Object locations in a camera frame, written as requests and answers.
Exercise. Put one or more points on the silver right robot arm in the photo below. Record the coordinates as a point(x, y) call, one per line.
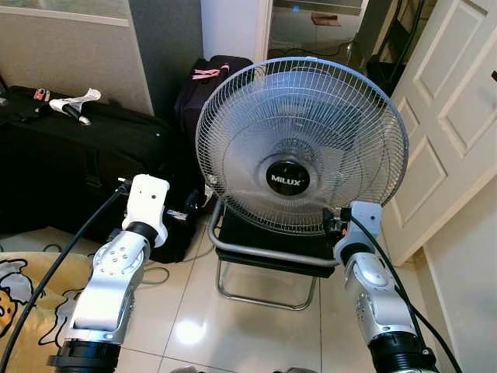
point(373, 295)

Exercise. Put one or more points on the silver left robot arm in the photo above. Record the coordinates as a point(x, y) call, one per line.
point(109, 272)

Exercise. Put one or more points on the grey Milux table fan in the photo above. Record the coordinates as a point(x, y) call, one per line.
point(289, 179)

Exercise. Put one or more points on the dark purple travel bag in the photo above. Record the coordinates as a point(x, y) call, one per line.
point(190, 101)

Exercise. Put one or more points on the large black suitcase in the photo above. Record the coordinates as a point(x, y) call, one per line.
point(62, 155)

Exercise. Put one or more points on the pink ribbon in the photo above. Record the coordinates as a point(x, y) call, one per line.
point(206, 74)

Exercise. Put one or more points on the grey robot right foot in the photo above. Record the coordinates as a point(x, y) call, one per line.
point(297, 371)

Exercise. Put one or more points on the grey robot foot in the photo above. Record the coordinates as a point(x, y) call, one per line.
point(297, 371)
point(188, 370)

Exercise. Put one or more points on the white paper luggage tag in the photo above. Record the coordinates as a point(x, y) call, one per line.
point(74, 101)

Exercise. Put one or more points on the grey robot left foot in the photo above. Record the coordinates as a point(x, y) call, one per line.
point(188, 370)

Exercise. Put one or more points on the white panelled door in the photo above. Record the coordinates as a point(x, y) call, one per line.
point(450, 93)

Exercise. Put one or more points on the red and white tag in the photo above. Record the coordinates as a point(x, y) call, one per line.
point(40, 94)

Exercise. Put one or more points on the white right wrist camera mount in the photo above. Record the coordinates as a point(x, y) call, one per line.
point(365, 217)

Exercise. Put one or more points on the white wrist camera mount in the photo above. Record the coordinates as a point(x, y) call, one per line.
point(365, 217)
point(146, 198)

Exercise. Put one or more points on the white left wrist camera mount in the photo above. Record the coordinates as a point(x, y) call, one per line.
point(146, 198)

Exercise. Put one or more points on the black chair with metal frame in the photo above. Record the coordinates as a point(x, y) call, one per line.
point(268, 250)

